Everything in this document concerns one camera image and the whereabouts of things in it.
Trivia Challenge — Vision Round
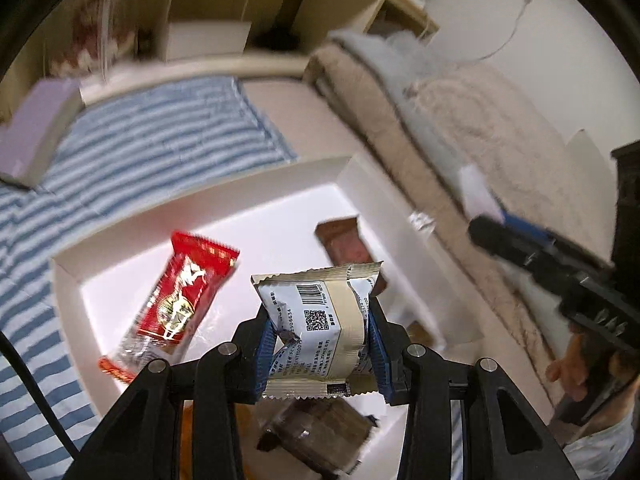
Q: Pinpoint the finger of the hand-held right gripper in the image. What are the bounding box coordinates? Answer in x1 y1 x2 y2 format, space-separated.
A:
467 215 568 291
500 211 613 268

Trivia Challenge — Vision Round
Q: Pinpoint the clear plastic storage container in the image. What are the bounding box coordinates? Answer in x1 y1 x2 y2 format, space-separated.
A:
47 0 138 78

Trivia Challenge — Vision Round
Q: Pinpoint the white wall cable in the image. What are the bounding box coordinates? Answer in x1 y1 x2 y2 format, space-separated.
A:
465 0 538 63

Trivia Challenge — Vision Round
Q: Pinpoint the beige fluffy blanket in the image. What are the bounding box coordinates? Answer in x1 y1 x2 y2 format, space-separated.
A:
302 42 621 411

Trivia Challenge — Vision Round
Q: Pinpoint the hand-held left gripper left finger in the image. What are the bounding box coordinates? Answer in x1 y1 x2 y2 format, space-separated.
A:
65 305 276 480

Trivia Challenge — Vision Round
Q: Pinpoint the brown snack packet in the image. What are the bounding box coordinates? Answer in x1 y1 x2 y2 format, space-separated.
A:
314 215 391 297

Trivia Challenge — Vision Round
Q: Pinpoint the blue striped blanket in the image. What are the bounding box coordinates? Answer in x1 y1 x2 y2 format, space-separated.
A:
0 76 301 480

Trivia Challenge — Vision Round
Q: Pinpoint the purple box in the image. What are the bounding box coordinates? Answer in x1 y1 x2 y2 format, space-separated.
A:
0 77 83 190

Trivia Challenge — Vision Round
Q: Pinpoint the red snack packet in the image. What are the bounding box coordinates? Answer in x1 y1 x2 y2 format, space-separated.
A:
97 230 241 386

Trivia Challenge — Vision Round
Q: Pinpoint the white shelf box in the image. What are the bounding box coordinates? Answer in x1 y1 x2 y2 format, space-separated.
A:
162 20 252 63

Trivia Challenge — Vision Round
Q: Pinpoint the white cardboard box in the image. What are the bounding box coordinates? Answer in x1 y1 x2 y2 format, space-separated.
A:
50 155 483 480

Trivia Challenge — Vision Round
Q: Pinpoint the person's right hand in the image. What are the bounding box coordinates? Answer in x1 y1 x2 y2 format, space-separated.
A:
545 332 638 433

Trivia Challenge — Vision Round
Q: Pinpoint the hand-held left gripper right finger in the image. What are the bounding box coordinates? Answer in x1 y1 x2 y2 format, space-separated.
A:
367 300 581 480

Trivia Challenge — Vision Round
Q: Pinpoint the grey blanket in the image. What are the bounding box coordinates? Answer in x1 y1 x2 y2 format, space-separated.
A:
327 29 476 196

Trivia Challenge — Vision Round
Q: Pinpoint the white beige snack packet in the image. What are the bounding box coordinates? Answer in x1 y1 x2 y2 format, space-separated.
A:
250 261 385 401

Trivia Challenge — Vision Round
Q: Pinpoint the wooden shelf unit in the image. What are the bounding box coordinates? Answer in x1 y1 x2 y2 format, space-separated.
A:
10 0 441 111

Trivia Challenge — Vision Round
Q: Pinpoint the white paper tissue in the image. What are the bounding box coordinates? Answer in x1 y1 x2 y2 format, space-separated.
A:
457 162 506 223

